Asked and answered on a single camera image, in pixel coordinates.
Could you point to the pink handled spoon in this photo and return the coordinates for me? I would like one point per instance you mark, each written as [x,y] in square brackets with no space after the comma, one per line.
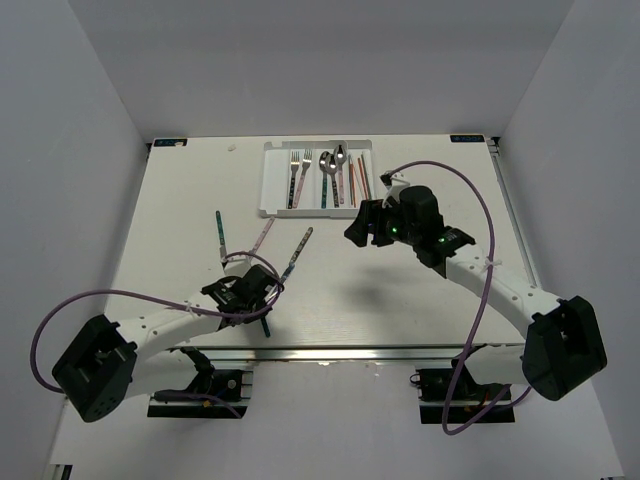
[340,159]

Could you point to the right blue corner sticker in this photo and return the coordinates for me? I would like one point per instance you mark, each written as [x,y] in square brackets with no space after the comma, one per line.
[467,138]

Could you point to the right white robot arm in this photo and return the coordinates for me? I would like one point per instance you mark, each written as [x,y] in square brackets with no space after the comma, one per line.
[562,348]

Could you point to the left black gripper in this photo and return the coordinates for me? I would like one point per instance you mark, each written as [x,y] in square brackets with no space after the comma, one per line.
[257,317]

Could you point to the left blue corner sticker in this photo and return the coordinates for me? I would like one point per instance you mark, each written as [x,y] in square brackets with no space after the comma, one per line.
[170,142]

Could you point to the dark handled knife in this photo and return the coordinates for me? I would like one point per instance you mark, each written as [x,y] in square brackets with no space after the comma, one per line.
[297,252]

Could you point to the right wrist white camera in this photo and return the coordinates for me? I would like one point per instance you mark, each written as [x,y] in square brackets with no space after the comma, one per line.
[395,183]

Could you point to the blue corner sticker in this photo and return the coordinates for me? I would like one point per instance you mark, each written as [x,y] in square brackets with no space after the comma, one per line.
[170,142]
[467,138]

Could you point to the wrist white camera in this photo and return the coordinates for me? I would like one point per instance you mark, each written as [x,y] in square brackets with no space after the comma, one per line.
[395,183]
[236,266]

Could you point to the pink handled fork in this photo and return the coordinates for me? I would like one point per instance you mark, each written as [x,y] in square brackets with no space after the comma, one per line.
[306,163]

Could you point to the white divided utensil tray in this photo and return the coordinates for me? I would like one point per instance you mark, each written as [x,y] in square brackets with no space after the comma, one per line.
[275,179]

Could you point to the green handled spoon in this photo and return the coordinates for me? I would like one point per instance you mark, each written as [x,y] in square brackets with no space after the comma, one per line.
[323,159]

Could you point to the green handled fork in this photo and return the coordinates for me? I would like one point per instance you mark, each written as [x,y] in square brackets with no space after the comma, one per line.
[265,327]

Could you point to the dark handled spoon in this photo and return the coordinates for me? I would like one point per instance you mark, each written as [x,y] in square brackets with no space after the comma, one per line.
[331,169]

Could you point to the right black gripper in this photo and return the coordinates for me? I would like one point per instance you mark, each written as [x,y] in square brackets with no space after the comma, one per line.
[370,213]

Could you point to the orange chopstick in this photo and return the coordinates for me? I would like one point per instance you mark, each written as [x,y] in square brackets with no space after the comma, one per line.
[364,180]
[354,197]

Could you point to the green handled knife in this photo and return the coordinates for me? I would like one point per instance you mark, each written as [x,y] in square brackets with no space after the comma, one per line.
[221,236]

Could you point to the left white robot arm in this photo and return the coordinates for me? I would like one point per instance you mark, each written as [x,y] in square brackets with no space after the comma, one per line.
[109,361]

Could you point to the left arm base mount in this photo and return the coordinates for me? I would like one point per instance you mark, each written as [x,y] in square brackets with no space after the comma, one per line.
[205,390]

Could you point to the dark handled fork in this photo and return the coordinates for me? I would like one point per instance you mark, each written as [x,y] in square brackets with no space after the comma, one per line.
[293,170]

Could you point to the pink handled knife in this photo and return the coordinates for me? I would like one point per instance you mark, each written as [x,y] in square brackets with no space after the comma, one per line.
[264,232]

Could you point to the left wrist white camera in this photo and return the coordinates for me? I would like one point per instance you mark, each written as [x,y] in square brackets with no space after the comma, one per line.
[236,266]

